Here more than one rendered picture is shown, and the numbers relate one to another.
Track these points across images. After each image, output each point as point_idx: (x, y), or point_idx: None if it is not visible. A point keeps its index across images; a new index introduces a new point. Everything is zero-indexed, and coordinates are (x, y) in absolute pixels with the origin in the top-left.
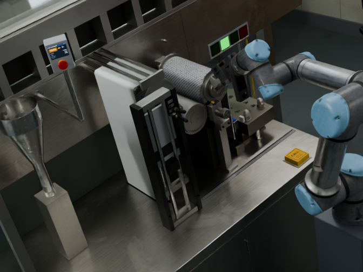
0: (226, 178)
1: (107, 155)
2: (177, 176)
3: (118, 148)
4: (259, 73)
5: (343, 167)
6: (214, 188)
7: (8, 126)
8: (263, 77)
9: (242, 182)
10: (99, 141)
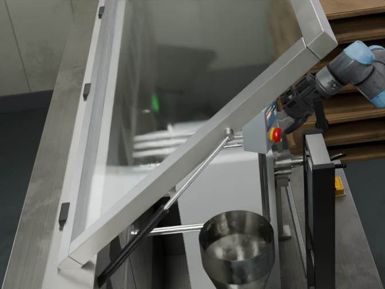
0: (298, 245)
1: None
2: None
3: (193, 272)
4: (375, 78)
5: None
6: (302, 260)
7: (262, 261)
8: (381, 81)
9: None
10: (153, 281)
